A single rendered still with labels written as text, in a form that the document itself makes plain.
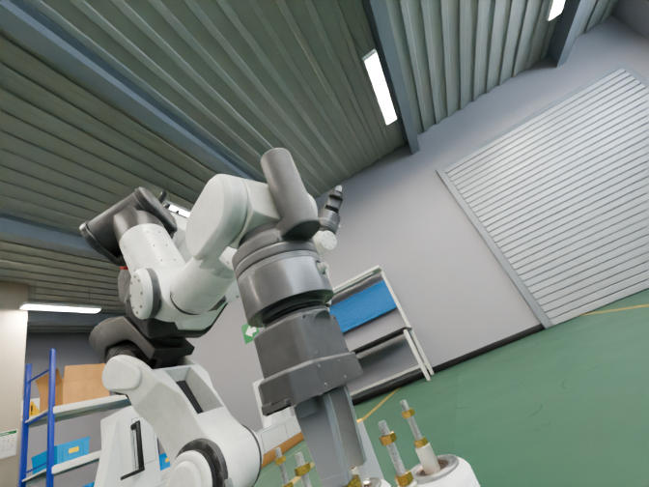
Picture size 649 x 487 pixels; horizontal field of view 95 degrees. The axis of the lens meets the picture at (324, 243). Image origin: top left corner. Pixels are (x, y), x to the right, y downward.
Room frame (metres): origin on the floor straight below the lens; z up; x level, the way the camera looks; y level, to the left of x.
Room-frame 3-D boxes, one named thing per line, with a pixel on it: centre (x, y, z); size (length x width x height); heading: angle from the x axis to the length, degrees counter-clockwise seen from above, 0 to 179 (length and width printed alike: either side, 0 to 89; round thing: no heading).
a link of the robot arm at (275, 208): (0.28, 0.04, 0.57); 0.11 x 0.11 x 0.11; 51
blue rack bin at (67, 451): (3.98, 4.19, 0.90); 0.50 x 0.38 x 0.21; 76
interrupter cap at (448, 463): (0.51, -0.02, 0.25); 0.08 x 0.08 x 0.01
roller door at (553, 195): (4.44, -3.98, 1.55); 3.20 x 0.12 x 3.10; 74
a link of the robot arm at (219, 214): (0.30, 0.09, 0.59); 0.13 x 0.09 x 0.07; 51
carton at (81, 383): (4.15, 4.18, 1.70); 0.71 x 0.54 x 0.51; 168
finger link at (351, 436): (0.31, 0.05, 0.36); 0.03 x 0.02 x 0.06; 72
